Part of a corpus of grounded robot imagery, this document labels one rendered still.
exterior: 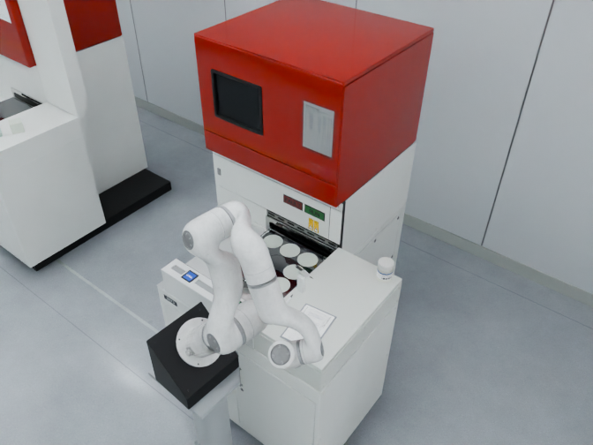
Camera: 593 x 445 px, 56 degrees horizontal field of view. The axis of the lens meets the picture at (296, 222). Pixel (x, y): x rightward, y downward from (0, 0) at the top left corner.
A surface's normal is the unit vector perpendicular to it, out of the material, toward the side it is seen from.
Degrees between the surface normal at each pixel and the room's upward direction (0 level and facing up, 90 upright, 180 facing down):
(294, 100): 90
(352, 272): 0
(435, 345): 0
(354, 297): 0
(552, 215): 90
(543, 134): 90
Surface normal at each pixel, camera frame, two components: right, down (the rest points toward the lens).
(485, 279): 0.01, -0.78
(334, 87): -0.61, 0.49
